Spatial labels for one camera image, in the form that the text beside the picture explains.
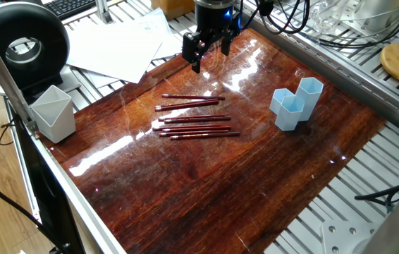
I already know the dark red pen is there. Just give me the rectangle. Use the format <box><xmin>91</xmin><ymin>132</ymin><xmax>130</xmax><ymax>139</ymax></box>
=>
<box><xmin>152</xmin><ymin>123</ymin><xmax>231</xmax><ymax>131</ymax></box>
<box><xmin>155</xmin><ymin>100</ymin><xmax>221</xmax><ymax>111</ymax></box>
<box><xmin>162</xmin><ymin>94</ymin><xmax>226</xmax><ymax>100</ymax></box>
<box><xmin>170</xmin><ymin>131</ymin><xmax>242</xmax><ymax>140</ymax></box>
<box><xmin>159</xmin><ymin>127</ymin><xmax>233</xmax><ymax>135</ymax></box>
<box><xmin>159</xmin><ymin>116</ymin><xmax>233</xmax><ymax>123</ymax></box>

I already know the light blue hexagonal pen holder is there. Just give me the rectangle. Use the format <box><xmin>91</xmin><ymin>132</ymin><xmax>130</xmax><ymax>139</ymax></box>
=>
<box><xmin>269</xmin><ymin>77</ymin><xmax>325</xmax><ymax>132</ymax></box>

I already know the black keyboard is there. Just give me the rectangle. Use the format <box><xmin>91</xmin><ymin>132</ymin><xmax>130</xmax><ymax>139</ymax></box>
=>
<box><xmin>41</xmin><ymin>0</ymin><xmax>117</xmax><ymax>20</ymax></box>

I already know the large white paper sheet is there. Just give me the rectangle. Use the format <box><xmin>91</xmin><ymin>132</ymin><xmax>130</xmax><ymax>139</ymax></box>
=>
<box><xmin>66</xmin><ymin>20</ymin><xmax>166</xmax><ymax>84</ymax></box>

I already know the brown wood-grain board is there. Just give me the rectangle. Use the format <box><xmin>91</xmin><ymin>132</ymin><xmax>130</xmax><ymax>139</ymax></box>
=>
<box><xmin>59</xmin><ymin>20</ymin><xmax>388</xmax><ymax>254</ymax></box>

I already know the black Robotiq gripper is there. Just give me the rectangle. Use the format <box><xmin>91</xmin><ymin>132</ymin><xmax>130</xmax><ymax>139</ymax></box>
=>
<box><xmin>181</xmin><ymin>0</ymin><xmax>243</xmax><ymax>74</ymax></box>

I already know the black round ring lamp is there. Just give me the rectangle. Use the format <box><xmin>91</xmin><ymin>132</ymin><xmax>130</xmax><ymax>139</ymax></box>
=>
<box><xmin>0</xmin><ymin>2</ymin><xmax>70</xmax><ymax>97</ymax></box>

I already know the silver metal post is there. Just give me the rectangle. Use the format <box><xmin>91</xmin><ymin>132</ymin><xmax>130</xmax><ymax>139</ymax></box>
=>
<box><xmin>95</xmin><ymin>0</ymin><xmax>113</xmax><ymax>24</ymax></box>

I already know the small tan box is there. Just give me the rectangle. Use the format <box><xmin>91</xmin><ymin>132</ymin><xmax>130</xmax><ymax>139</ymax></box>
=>
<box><xmin>150</xmin><ymin>0</ymin><xmax>197</xmax><ymax>20</ymax></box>

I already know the grey aluminium frame rail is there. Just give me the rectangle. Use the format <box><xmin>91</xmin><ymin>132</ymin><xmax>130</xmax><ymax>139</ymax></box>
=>
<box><xmin>0</xmin><ymin>11</ymin><xmax>42</xmax><ymax>138</ymax></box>

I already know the grey pentagonal pen holder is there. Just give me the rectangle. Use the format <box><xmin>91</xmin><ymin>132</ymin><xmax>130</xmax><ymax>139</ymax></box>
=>
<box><xmin>29</xmin><ymin>85</ymin><xmax>77</xmax><ymax>145</ymax></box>

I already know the small white paper sheet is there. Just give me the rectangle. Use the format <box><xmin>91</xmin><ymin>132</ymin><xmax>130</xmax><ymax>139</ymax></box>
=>
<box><xmin>108</xmin><ymin>7</ymin><xmax>186</xmax><ymax>61</ymax></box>

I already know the black cable bundle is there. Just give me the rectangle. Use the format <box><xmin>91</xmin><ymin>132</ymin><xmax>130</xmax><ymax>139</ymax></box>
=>
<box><xmin>259</xmin><ymin>0</ymin><xmax>399</xmax><ymax>52</ymax></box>

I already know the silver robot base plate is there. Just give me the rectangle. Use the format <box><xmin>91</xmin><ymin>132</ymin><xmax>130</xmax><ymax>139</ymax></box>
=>
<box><xmin>318</xmin><ymin>220</ymin><xmax>373</xmax><ymax>254</ymax></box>

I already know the clear plastic container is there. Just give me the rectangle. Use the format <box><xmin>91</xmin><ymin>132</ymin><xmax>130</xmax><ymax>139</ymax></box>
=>
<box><xmin>305</xmin><ymin>0</ymin><xmax>369</xmax><ymax>36</ymax></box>

